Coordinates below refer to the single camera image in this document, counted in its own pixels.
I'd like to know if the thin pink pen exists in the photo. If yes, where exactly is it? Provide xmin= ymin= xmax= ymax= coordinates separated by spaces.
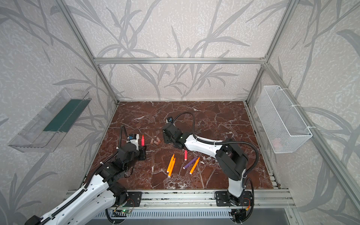
xmin=141 ymin=135 xmax=145 ymax=147

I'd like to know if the thick pink marker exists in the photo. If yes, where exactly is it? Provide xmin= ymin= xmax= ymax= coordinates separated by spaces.
xmin=184 ymin=150 xmax=188 ymax=161

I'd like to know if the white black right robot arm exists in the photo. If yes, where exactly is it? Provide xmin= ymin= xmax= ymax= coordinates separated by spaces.
xmin=163 ymin=122 xmax=259 ymax=206

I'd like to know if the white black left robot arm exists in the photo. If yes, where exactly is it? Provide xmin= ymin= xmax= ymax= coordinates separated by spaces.
xmin=26 ymin=142 xmax=146 ymax=225

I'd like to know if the orange pen upper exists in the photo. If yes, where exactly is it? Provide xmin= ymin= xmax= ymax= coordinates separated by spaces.
xmin=166 ymin=154 xmax=174 ymax=173

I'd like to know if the orange pen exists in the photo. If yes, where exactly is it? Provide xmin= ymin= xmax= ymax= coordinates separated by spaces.
xmin=189 ymin=158 xmax=200 ymax=174
xmin=166 ymin=154 xmax=174 ymax=173
xmin=168 ymin=158 xmax=176 ymax=177

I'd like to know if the orange pen lower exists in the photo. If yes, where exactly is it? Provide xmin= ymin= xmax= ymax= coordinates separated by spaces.
xmin=168 ymin=158 xmax=176 ymax=177

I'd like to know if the orange pen right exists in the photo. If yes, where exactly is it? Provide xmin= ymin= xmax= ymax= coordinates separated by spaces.
xmin=189 ymin=158 xmax=200 ymax=174

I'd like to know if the purple marker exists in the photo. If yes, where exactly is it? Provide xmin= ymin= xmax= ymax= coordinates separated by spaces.
xmin=183 ymin=157 xmax=197 ymax=169

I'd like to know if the horizontal aluminium crossbar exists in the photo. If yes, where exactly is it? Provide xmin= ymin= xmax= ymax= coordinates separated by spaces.
xmin=94 ymin=58 xmax=265 ymax=64

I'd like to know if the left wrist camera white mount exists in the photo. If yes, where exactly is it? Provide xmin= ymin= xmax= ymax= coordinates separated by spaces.
xmin=127 ymin=134 xmax=140 ymax=148

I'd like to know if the black corrugated right cable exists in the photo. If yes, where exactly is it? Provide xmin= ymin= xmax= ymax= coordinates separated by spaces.
xmin=172 ymin=112 xmax=260 ymax=178

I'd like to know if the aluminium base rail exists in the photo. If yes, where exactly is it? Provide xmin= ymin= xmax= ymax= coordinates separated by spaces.
xmin=126 ymin=189 xmax=296 ymax=210

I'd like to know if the clear plastic wall tray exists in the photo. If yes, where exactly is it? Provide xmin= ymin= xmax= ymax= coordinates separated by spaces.
xmin=8 ymin=88 xmax=92 ymax=153

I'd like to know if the white wire mesh basket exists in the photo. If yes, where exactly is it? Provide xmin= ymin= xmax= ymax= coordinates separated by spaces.
xmin=255 ymin=85 xmax=313 ymax=154

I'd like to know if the aluminium frame post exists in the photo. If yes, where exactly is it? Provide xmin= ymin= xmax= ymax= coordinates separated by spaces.
xmin=54 ymin=0 xmax=119 ymax=104

